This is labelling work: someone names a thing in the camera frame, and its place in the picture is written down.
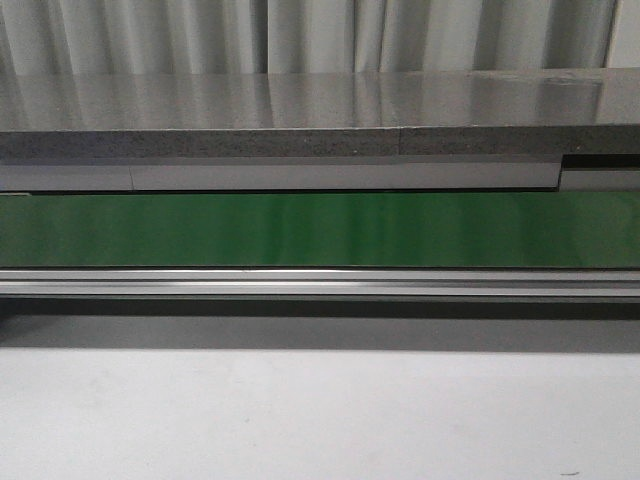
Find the green conveyor belt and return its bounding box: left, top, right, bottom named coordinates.
left=1, top=192, right=639, bottom=269

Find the aluminium conveyor front rail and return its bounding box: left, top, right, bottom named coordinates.
left=1, top=268, right=639, bottom=300

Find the white pleated curtain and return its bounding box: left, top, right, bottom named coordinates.
left=1, top=1, right=616, bottom=75

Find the grey stone slab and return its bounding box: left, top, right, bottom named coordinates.
left=1, top=68, right=639, bottom=159

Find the grey conveyor back rail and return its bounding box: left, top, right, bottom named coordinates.
left=1, top=154, right=639, bottom=193

